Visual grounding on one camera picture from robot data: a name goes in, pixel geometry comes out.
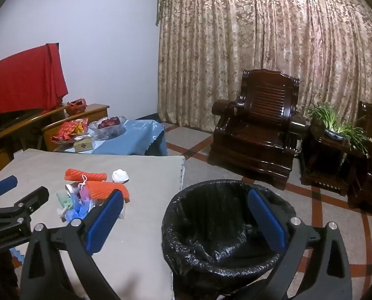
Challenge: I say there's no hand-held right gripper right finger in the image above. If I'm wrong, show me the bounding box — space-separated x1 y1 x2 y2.
247 188 353 300

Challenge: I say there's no green rubber glove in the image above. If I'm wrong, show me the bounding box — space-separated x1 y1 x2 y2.
56 191 74 209

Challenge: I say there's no blue tablecloth side table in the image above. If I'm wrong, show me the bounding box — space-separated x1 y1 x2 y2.
64 119 165 157

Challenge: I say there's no white paper ball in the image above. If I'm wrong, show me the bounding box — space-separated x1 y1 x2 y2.
112 169 130 183

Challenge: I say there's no red bag with handles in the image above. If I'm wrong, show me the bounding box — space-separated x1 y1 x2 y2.
65 98 88 115

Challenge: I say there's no blue plastic bag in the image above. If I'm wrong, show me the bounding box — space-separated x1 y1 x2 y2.
65 199 96 222

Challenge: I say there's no red patterned snack packet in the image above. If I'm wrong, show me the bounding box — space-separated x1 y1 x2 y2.
59 121 80 136

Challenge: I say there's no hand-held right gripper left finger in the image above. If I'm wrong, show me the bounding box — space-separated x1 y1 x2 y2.
20 190 125 300

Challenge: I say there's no dark coffee table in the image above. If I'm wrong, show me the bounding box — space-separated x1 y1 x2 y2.
53 129 168 157

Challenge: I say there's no golden tissue box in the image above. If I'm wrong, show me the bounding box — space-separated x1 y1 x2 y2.
73 136 96 153

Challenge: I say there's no potted green plant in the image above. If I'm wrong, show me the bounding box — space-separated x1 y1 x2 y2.
305 101 372 158

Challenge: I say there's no dark wooden slatted armchair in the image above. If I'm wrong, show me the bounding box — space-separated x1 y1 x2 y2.
207 69 308 191

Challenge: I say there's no beige patterned curtain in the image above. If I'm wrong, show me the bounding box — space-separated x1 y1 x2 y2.
156 0 372 132

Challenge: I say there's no black television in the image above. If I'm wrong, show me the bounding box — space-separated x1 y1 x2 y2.
0 104 60 138

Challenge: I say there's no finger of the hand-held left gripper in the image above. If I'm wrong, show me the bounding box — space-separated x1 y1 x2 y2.
0 176 18 208
0 186 50 242

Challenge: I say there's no orange yellow snack packet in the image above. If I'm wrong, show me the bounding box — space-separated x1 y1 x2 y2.
75 117 89 133

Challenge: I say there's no black bag lined trash bin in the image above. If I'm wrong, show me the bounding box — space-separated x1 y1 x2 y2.
161 179 297 300

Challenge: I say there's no orange foam net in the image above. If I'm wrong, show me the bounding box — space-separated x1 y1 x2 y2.
65 169 108 182
85 180 132 204

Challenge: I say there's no wooden tv cabinet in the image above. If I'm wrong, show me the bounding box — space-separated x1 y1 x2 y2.
0 103 110 183

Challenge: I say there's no glass fruit bowl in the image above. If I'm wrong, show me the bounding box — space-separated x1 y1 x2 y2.
89 116 127 140

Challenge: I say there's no dark wooden side table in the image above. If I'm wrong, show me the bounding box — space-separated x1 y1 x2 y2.
300 122 371 197

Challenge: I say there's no red cloth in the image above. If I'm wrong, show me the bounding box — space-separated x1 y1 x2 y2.
0 42 69 118

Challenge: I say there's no bunch of red apples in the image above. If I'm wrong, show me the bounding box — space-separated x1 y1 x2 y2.
98 117 120 129

